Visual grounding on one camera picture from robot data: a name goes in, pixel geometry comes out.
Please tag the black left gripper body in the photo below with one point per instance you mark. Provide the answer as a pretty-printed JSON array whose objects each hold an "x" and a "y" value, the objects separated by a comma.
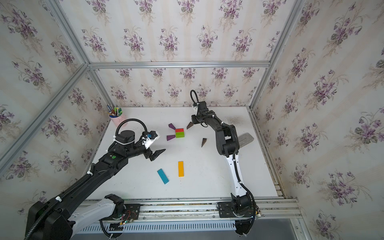
[{"x": 147, "y": 153}]

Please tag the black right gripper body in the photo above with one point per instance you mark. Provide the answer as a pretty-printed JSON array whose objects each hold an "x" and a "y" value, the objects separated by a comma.
[{"x": 196, "y": 118}]

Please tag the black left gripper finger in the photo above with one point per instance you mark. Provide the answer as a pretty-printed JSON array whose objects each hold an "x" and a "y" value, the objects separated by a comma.
[
  {"x": 153, "y": 157},
  {"x": 158, "y": 152}
]

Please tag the brown triangle block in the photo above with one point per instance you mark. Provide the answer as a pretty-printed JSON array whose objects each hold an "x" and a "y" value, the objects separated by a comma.
[
  {"x": 191, "y": 124},
  {"x": 204, "y": 140}
]

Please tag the green rectangular block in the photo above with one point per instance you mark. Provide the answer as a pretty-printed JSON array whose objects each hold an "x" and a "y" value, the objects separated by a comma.
[{"x": 180, "y": 134}]

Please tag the yellow long block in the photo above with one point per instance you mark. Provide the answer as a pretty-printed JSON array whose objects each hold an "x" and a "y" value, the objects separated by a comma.
[{"x": 181, "y": 169}]

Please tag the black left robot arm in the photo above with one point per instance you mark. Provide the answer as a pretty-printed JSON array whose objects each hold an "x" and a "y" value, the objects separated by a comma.
[{"x": 58, "y": 218}]

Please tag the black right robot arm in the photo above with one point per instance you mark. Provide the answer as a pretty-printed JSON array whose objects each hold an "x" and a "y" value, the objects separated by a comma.
[{"x": 228, "y": 146}]

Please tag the teal long block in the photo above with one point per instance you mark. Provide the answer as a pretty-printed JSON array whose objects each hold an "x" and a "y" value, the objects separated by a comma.
[{"x": 163, "y": 176}]

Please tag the pink pen cup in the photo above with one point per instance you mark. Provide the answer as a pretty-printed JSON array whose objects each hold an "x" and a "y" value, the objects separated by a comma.
[{"x": 118, "y": 120}]

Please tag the coloured pens bunch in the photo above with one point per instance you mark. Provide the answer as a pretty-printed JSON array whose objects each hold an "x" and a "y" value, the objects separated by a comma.
[{"x": 114, "y": 112}]

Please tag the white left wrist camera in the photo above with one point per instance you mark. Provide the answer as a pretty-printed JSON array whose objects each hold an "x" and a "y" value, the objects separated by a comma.
[{"x": 150, "y": 138}]

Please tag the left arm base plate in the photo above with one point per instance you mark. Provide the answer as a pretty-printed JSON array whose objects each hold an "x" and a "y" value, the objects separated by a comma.
[{"x": 129, "y": 213}]

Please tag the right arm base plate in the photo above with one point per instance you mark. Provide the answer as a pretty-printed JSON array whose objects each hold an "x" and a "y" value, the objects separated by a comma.
[{"x": 226, "y": 210}]

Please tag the aluminium mounting rail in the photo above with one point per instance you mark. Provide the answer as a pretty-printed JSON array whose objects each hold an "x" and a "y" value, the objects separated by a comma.
[{"x": 190, "y": 215}]

